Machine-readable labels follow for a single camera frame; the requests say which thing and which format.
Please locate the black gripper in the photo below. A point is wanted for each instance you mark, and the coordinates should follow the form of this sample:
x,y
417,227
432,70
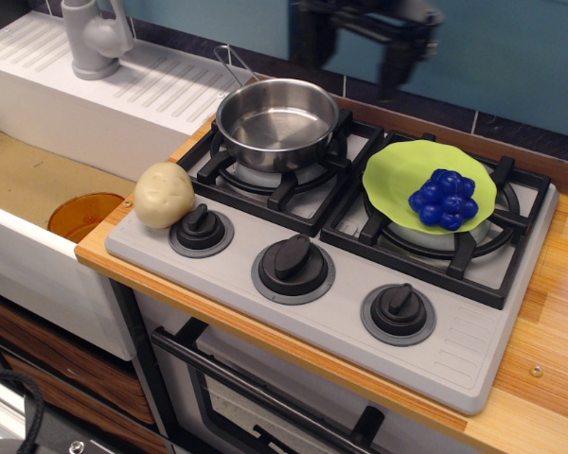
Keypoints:
x,y
405,28

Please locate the blue blueberry cluster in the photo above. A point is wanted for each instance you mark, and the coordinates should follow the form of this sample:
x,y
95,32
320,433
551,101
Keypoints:
x,y
445,200

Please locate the beige toy potato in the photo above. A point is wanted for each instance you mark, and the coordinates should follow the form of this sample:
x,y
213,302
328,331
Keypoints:
x,y
163,194

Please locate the stainless steel pot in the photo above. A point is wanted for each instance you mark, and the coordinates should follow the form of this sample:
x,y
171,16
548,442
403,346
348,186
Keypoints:
x,y
277,125

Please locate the lime green plate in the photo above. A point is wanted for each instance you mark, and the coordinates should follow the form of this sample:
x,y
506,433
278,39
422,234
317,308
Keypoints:
x,y
394,173

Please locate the middle black stove knob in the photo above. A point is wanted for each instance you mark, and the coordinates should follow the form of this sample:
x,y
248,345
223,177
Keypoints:
x,y
293,271

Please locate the black stove knob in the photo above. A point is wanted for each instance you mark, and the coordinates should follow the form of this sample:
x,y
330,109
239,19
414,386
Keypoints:
x,y
398,315
201,233
293,271

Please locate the left black stove knob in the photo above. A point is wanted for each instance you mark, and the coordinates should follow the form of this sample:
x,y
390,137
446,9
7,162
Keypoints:
x,y
201,233

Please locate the grey toy stove top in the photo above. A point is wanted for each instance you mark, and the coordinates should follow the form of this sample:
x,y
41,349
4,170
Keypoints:
x,y
455,366

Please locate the right black stove knob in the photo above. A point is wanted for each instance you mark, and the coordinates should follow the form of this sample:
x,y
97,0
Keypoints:
x,y
398,315

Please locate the left black burner grate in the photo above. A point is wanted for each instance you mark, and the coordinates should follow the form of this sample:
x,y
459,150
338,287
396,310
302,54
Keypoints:
x,y
299,200

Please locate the black burner grate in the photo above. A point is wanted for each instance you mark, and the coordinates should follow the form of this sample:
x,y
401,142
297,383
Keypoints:
x,y
483,264
299,200

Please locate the right black burner grate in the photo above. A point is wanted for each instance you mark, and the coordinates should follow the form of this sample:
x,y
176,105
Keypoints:
x,y
483,264

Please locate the grey toy faucet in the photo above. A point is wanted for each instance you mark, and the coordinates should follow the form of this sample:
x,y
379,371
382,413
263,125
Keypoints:
x,y
96,42

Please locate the white toy sink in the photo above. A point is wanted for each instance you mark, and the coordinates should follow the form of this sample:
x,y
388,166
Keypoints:
x,y
62,137

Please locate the orange plastic cup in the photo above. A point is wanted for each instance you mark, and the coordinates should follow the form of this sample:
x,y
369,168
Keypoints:
x,y
76,218

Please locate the wood grain drawer front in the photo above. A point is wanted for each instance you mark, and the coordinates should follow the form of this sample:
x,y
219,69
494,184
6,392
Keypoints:
x,y
96,388

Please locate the left teal wall cabinet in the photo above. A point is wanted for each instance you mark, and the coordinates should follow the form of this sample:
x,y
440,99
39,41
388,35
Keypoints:
x,y
265,27

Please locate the black oven door handle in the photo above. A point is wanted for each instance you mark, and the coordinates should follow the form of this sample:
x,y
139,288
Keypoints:
x,y
359,440

